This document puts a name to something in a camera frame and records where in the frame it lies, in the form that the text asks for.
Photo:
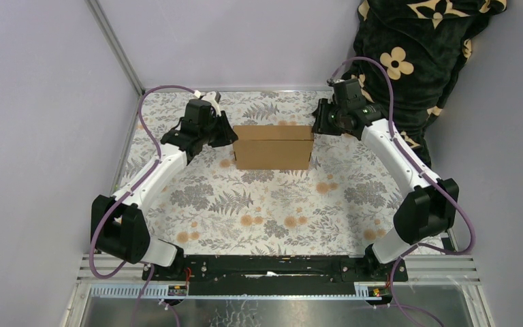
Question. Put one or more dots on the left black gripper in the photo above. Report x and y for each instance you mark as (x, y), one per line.
(227, 135)

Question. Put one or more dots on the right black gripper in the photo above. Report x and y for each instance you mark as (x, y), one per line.
(320, 125)

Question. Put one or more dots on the brown cardboard box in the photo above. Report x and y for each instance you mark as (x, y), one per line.
(273, 147)

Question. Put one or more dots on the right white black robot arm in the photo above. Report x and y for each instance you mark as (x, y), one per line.
(427, 208)

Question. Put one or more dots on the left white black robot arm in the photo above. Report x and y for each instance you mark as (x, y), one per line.
(118, 222)

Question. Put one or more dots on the black floral blanket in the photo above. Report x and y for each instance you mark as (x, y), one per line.
(422, 46)

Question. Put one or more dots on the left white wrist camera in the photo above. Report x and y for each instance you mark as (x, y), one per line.
(212, 97)

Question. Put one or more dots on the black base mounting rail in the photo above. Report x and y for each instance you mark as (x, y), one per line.
(258, 275)

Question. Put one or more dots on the aluminium corner post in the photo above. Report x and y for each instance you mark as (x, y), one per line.
(112, 40)

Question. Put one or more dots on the aluminium frame rail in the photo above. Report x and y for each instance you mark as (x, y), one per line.
(438, 272)

